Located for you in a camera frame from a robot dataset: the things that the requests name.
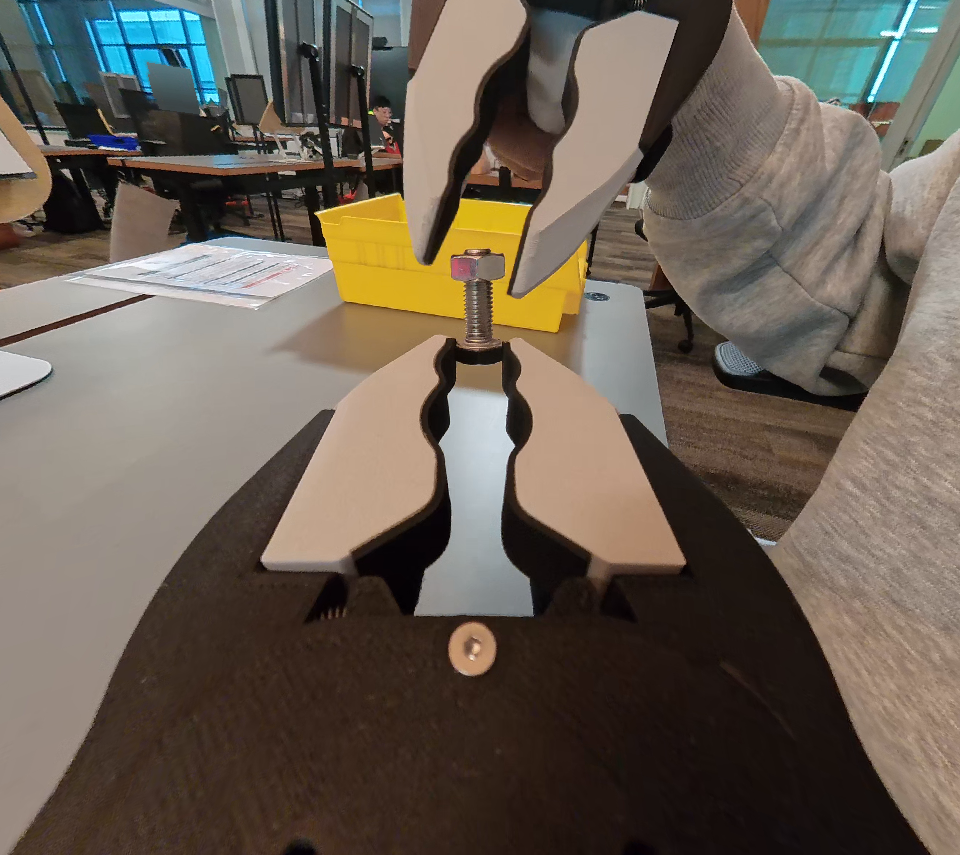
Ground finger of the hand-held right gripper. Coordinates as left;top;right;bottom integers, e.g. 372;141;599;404
508;13;680;300
403;0;532;265

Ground steel hex nut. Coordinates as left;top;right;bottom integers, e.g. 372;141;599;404
450;252;507;282

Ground laminated paper sheet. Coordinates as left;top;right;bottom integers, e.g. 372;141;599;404
67;243;335;310

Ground person's right hand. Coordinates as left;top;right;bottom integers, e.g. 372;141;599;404
483;93;564;181

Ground grey desk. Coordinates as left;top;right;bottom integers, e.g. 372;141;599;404
0;236;669;855

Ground person's grey sweater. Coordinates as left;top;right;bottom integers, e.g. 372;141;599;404
772;131;960;855

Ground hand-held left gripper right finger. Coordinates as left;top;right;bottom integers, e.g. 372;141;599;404
504;337;690;615

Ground steel hex bolt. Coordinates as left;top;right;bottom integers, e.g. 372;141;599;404
456;247;504;354

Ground white cardboard sheet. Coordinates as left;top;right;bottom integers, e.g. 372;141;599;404
111;183;181;264

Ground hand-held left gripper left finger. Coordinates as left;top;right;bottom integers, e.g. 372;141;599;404
260;336;457;615

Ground yellow plastic bin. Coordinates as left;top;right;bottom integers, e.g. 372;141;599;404
315;193;588;335

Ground small black monitor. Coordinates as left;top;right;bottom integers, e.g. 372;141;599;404
226;75;270;125

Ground black mesh office chair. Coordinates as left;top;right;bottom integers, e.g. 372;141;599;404
714;341;871;412

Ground person's right forearm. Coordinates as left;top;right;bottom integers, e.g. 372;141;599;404
641;7;912;397

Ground wooden-top office table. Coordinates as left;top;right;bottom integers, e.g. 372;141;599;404
108;153;406;241

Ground dark monitor screen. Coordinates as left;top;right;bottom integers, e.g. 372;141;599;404
371;45;412;114

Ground black monitor on stand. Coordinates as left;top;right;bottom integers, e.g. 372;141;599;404
258;0;320;129
322;0;375;127

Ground white document stand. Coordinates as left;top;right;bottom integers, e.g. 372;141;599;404
0;351;54;400

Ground instruction sheet on wooden board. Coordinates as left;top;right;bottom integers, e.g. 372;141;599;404
0;93;52;225

